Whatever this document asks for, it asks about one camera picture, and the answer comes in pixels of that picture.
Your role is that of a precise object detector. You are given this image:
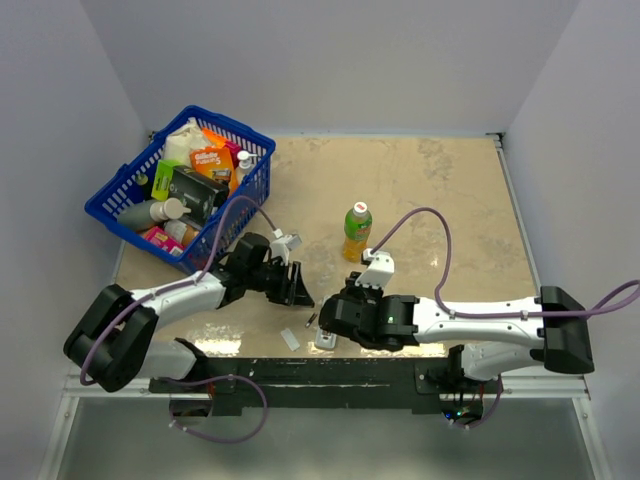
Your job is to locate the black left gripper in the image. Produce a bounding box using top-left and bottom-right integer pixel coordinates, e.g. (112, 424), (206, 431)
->
(246, 259), (314, 307)

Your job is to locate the white battery compartment cover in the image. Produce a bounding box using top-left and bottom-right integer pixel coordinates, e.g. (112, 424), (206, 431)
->
(280, 328), (300, 352)

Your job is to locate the white remote control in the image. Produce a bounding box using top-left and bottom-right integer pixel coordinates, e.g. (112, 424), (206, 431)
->
(314, 329), (337, 351)

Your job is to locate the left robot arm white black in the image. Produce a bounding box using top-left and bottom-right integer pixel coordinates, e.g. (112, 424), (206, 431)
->
(63, 231), (315, 393)

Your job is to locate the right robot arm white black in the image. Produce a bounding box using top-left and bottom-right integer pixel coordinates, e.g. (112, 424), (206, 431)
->
(319, 277), (595, 393)

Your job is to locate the orange juice bottle green label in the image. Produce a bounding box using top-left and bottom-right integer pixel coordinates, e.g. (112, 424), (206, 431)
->
(342, 201), (373, 263)

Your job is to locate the amber bottle white label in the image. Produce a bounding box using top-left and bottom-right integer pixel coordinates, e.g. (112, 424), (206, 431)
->
(164, 220), (200, 247)

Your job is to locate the white pump bottle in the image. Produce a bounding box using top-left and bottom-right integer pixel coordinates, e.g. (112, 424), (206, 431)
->
(235, 150), (257, 184)

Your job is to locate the black product box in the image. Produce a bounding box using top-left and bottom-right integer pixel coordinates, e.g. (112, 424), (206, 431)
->
(169, 165), (229, 229)

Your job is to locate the pink product box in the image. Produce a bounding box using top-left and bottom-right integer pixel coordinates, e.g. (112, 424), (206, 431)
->
(142, 226), (183, 256)

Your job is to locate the orange razor blade package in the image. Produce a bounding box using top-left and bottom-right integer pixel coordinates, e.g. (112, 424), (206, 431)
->
(190, 146), (238, 194)

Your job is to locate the grey bottle beige cap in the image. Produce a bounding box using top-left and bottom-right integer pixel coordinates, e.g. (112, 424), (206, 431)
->
(117, 198), (191, 232)

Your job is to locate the lime green box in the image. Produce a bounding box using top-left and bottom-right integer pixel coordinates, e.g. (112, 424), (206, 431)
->
(151, 159), (182, 201)

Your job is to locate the beige cloth bag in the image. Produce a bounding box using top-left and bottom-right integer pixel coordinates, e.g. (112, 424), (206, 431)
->
(163, 117), (212, 167)

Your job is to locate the blue plastic basket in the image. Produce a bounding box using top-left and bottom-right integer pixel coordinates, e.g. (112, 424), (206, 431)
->
(84, 105), (276, 275)

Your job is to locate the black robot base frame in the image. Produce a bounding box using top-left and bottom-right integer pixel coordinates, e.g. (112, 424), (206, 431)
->
(150, 348), (501, 419)

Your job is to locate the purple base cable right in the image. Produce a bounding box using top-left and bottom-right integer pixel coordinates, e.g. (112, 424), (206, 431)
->
(447, 377), (506, 431)

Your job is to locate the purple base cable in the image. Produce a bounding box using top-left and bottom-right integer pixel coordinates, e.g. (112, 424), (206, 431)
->
(168, 374), (272, 445)
(447, 377), (506, 431)

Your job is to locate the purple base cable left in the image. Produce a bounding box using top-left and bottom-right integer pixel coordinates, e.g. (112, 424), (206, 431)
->
(168, 374), (272, 445)

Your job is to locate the aluminium table edge rail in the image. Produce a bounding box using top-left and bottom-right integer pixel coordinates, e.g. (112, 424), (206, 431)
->
(487, 133), (590, 400)

